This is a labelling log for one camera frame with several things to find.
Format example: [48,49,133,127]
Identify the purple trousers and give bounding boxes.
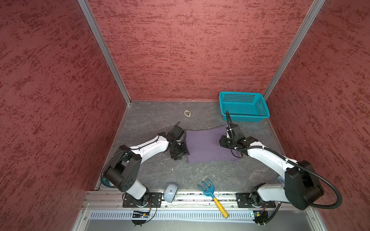
[185,126,241,164]

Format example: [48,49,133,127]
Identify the teal plastic basket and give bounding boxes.
[219,91,270,122]

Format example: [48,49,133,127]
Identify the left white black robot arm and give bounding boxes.
[101,132,189,200]

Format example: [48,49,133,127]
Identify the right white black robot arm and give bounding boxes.
[219,136,324,210]

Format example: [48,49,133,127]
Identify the beige rubber band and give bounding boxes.
[184,110,191,117]

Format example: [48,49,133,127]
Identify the grey computer mouse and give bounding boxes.
[163,183,178,203]

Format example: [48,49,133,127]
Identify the teal alarm clock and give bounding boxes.
[100,176,113,188]

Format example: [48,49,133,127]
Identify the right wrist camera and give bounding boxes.
[226,124,245,141]

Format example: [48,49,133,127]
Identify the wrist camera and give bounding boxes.
[169,125,185,141]
[226,124,245,141]

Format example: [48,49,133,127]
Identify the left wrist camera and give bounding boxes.
[169,125,185,141]

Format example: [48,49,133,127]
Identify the blue toy rake yellow handle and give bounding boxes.
[198,179,229,218]

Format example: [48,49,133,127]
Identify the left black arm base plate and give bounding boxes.
[122,192,163,208]

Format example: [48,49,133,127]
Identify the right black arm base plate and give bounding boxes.
[235,193,276,209]

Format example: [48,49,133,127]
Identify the aluminium front rail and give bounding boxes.
[82,190,317,210]

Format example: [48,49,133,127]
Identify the slotted white cable duct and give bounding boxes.
[89,210,255,222]

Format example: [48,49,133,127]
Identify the right black corrugated cable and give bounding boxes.
[225,111,343,224]

